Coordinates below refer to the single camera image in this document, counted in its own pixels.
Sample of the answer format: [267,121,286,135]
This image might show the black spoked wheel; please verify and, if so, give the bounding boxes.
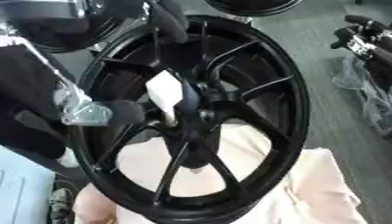
[70,14,312,224]

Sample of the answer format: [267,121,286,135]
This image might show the black round tire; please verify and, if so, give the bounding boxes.
[0,0,151,54]

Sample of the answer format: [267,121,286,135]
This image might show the black round wheel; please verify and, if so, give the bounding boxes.
[203,0,304,18]

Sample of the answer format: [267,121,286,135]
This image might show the pale blue panel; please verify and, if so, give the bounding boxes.
[0,144,57,224]

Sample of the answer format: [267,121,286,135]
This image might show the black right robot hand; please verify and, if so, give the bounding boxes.
[329,14,392,60]

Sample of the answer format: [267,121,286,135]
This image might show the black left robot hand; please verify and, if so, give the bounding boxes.
[105,99,149,127]

